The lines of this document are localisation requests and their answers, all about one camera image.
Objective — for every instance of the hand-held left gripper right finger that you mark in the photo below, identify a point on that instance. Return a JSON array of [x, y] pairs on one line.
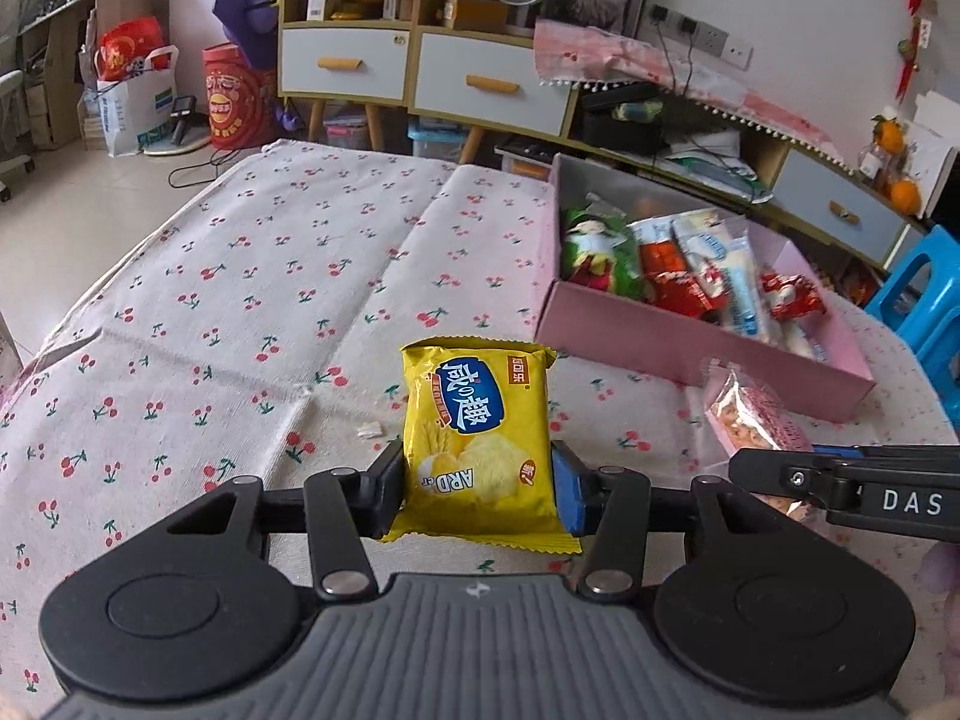
[[571, 491]]

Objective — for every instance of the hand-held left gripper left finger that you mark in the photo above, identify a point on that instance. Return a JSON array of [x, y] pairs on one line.
[[386, 491]]

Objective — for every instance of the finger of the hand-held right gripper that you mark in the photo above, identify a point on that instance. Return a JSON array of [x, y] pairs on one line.
[[780, 476], [900, 451]]

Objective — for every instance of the pink clear snack packet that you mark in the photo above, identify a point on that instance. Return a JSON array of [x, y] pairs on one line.
[[757, 420]]

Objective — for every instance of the yellow biscuit packet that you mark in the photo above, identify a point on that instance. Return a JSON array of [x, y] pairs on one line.
[[480, 427]]

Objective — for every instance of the small blue white packet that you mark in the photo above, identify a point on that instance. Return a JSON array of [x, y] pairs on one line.
[[806, 341]]

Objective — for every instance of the pink cardboard box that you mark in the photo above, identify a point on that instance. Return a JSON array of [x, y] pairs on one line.
[[675, 352]]

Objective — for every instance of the red snack packet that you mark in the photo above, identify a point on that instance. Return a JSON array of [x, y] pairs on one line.
[[682, 294], [791, 296]]

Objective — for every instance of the white blue-print snack packet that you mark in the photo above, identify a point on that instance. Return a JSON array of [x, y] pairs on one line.
[[742, 292]]

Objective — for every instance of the green snack packet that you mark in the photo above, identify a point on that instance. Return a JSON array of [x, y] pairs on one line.
[[600, 255]]

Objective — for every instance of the white wrapper scrap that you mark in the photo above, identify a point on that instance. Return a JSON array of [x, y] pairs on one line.
[[370, 431]]

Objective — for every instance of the blue plastic stool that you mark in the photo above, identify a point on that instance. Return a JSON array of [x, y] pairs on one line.
[[926, 307]]

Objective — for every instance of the cherry-print tablecloth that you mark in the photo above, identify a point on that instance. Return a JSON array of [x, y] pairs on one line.
[[225, 315]]

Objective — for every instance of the grey-blue cabinet drawer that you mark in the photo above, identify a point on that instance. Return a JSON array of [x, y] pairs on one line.
[[844, 206]]

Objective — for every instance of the orange fruit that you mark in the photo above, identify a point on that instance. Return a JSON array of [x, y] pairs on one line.
[[886, 135], [905, 195]]

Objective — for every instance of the black microwave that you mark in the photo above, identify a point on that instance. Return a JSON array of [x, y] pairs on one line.
[[946, 191]]

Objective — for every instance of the small white jar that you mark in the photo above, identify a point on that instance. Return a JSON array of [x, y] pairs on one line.
[[871, 163]]

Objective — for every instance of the stack of papers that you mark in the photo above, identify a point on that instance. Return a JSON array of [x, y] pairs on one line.
[[712, 165]]

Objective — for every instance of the black-lid storage box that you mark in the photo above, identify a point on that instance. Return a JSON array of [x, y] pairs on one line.
[[525, 157]]

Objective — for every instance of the white foam box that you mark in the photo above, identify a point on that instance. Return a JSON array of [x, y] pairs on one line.
[[937, 114]]

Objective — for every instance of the clear blue-lid storage box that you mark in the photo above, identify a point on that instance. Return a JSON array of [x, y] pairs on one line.
[[436, 141]]

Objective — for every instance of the clear grey storage box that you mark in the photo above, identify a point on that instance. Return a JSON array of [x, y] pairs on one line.
[[346, 133]]

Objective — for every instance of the black storage box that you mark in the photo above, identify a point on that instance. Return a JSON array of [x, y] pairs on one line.
[[619, 133]]

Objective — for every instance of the green blue small toy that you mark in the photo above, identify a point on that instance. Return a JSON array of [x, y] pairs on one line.
[[637, 112]]

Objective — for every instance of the pale printed cloth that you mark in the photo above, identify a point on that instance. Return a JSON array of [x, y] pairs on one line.
[[7, 352]]

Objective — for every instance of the white round floor stand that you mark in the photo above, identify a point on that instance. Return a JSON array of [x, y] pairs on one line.
[[176, 142]]

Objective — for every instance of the white cabinet drawer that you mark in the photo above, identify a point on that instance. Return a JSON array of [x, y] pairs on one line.
[[491, 86], [345, 64]]

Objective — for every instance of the red printed gift bag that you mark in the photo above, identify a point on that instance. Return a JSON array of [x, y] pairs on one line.
[[236, 101]]

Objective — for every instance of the red hanging ornament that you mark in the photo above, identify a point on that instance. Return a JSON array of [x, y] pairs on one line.
[[915, 22]]

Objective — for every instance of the pink printed cloth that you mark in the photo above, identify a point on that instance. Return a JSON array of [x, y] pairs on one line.
[[637, 60]]

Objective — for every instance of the white shopping bag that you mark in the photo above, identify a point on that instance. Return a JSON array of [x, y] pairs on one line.
[[131, 116]]

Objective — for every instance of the brown cardboard box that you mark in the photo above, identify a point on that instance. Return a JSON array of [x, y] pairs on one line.
[[476, 15]]

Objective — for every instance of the yellow package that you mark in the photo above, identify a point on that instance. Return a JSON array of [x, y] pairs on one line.
[[356, 4]]

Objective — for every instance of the small white carton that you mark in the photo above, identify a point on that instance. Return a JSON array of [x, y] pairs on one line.
[[319, 1]]

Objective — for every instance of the purple plush toy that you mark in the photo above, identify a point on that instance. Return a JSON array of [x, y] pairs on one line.
[[247, 7]]

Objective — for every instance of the red plastic bag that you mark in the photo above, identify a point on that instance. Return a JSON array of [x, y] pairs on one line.
[[127, 49]]

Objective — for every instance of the wooden shelving unit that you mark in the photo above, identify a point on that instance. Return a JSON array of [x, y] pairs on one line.
[[52, 52]]

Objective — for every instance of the white wall socket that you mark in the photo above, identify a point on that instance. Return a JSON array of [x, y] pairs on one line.
[[739, 54]]

